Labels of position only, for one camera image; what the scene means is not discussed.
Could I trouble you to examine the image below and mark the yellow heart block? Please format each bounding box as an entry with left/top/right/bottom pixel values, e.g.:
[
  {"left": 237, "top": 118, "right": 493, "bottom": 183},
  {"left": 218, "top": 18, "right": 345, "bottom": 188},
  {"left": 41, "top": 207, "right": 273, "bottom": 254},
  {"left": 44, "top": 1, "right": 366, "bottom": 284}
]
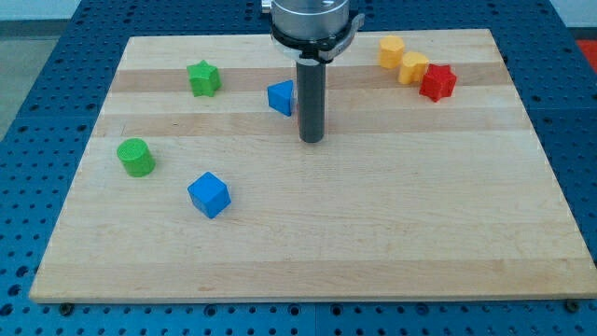
[{"left": 397, "top": 51, "right": 429, "bottom": 85}]

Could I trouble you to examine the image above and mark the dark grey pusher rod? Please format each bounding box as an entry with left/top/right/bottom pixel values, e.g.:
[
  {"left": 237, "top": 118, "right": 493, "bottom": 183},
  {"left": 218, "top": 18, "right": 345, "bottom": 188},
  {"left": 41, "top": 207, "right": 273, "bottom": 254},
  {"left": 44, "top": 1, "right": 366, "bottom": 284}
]
[{"left": 297, "top": 63, "right": 326, "bottom": 144}]

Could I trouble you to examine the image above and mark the blue triangle block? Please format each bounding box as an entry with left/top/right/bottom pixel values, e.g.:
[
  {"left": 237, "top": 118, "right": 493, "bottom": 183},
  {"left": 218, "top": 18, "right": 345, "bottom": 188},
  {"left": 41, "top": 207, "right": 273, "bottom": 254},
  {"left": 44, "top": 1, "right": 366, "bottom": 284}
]
[{"left": 267, "top": 79, "right": 294, "bottom": 117}]

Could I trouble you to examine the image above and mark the green star block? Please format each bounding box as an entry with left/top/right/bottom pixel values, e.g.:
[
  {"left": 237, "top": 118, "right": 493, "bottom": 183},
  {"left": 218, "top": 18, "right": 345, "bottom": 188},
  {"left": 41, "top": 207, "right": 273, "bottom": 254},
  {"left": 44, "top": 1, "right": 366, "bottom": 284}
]
[{"left": 187, "top": 60, "right": 221, "bottom": 97}]

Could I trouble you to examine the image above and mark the blue cube block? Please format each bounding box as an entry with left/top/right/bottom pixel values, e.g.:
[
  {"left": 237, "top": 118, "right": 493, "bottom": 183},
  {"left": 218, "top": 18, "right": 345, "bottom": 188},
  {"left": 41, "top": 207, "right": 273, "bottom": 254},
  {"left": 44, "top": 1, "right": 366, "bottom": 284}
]
[{"left": 187, "top": 172, "right": 231, "bottom": 219}]

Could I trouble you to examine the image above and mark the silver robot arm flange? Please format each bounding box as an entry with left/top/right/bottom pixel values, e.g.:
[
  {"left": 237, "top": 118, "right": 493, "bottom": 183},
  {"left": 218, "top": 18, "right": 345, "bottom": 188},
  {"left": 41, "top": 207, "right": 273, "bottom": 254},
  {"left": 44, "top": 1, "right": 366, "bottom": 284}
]
[{"left": 261, "top": 0, "right": 365, "bottom": 66}]

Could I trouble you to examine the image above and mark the red star block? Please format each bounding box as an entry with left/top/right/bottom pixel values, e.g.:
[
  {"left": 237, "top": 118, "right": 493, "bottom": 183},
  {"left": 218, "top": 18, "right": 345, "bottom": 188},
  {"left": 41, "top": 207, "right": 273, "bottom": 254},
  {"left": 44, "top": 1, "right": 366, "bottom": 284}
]
[{"left": 419, "top": 64, "right": 457, "bottom": 103}]

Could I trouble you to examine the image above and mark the green cylinder block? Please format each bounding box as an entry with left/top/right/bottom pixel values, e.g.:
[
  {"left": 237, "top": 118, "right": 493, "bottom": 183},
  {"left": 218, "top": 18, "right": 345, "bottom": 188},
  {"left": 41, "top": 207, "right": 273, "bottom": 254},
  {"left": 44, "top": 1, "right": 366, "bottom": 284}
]
[{"left": 117, "top": 138, "right": 156, "bottom": 177}]

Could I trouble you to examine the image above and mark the yellow hexagon block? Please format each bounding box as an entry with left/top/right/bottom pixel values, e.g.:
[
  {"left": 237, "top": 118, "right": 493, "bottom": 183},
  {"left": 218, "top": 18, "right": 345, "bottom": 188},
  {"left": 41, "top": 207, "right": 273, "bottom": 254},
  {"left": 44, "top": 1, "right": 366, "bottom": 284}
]
[{"left": 378, "top": 35, "right": 405, "bottom": 69}]

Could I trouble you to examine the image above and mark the wooden board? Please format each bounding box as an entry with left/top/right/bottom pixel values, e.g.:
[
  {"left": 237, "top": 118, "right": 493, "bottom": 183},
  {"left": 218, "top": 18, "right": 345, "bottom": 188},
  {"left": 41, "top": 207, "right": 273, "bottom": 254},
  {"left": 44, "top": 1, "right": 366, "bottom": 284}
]
[{"left": 30, "top": 29, "right": 596, "bottom": 303}]

